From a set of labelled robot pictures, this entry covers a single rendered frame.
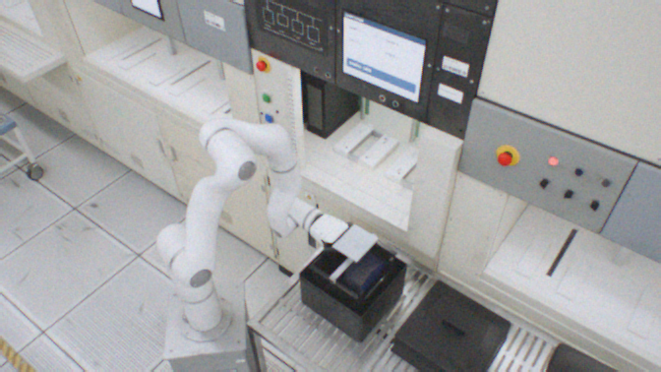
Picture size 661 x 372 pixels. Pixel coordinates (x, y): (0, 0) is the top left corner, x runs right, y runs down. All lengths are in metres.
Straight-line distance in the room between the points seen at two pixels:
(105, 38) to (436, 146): 2.22
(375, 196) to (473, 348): 0.73
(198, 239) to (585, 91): 1.11
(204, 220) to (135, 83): 1.52
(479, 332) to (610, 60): 0.95
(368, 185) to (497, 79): 0.90
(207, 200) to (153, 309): 1.55
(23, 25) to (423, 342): 2.94
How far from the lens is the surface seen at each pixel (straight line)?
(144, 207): 3.56
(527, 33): 1.48
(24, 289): 3.43
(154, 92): 2.95
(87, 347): 3.08
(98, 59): 3.30
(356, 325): 1.88
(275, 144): 1.60
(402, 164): 2.33
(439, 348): 1.87
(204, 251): 1.68
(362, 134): 2.47
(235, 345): 1.99
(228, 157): 1.50
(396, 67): 1.70
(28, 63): 3.53
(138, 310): 3.10
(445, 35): 1.56
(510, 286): 2.05
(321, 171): 2.33
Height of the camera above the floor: 2.49
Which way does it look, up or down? 46 degrees down
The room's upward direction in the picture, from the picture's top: 1 degrees counter-clockwise
